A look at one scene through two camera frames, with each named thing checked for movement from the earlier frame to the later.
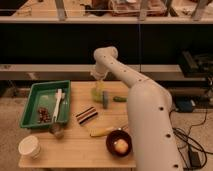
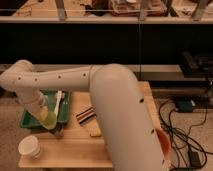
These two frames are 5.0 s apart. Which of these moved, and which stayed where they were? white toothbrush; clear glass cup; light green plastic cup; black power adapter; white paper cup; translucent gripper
Moved: light green plastic cup; translucent gripper
Stayed: clear glass cup; black power adapter; white toothbrush; white paper cup
